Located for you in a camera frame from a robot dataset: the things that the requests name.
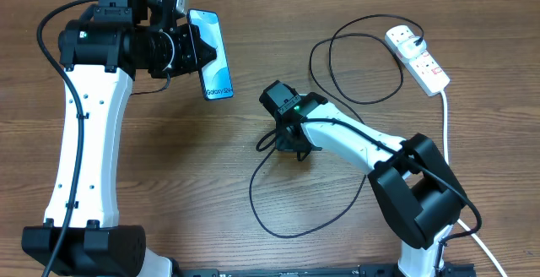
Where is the Samsung Galaxy smartphone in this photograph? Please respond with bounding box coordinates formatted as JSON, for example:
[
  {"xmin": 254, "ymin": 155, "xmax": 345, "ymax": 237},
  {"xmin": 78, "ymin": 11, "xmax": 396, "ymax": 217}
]
[{"xmin": 187, "ymin": 8, "xmax": 234, "ymax": 100}]

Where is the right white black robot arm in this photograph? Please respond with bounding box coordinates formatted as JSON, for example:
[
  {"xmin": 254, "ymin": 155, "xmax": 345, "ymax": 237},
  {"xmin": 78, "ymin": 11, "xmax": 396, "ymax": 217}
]
[{"xmin": 256, "ymin": 81, "xmax": 482, "ymax": 276}]

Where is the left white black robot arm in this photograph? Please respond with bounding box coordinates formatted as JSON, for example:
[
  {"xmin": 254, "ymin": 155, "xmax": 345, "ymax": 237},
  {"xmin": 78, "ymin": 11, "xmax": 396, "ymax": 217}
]
[{"xmin": 21, "ymin": 0, "xmax": 228, "ymax": 276}]

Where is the white charger plug adapter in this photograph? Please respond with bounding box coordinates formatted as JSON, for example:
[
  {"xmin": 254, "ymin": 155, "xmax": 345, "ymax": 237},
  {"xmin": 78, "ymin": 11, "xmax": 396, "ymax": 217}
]
[{"xmin": 397, "ymin": 38, "xmax": 427, "ymax": 63}]

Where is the white power strip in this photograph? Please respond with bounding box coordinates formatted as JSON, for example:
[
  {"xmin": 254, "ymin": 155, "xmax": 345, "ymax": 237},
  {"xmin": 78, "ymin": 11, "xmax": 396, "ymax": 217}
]
[{"xmin": 385, "ymin": 25, "xmax": 450, "ymax": 96}]

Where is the white power strip cord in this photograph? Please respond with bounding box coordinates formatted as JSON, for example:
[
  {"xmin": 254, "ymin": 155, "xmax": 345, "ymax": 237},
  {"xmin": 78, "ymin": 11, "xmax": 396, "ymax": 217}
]
[{"xmin": 439, "ymin": 90, "xmax": 510, "ymax": 277}]

